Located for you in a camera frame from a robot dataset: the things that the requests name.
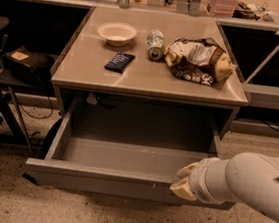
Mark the black folding stand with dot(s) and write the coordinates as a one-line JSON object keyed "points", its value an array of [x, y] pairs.
{"points": [[19, 135]]}

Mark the black backpack on floor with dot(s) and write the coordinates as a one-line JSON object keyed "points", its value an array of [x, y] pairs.
{"points": [[47, 140]]}

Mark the white paper bowl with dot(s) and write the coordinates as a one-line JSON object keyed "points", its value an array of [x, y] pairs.
{"points": [[117, 34]]}

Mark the black bag on stand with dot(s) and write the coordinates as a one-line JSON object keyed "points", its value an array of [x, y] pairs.
{"points": [[30, 67]]}

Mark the dark blue snack packet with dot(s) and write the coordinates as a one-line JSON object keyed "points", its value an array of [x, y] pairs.
{"points": [[119, 62]]}

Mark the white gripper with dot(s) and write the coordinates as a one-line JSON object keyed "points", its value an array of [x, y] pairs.
{"points": [[199, 182]]}

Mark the grey drawer cabinet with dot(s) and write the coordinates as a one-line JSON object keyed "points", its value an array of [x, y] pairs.
{"points": [[83, 65]]}

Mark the white cane with grip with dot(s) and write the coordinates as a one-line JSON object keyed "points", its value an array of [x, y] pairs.
{"points": [[264, 62]]}

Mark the crushed green soda can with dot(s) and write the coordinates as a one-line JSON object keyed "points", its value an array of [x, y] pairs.
{"points": [[155, 45]]}

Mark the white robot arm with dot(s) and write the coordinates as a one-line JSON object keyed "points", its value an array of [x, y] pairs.
{"points": [[248, 178]]}

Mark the grey top drawer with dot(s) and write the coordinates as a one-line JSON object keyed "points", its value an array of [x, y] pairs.
{"points": [[127, 146]]}

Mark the crumpled brown chip bag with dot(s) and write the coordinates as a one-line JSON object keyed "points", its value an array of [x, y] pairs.
{"points": [[200, 61]]}

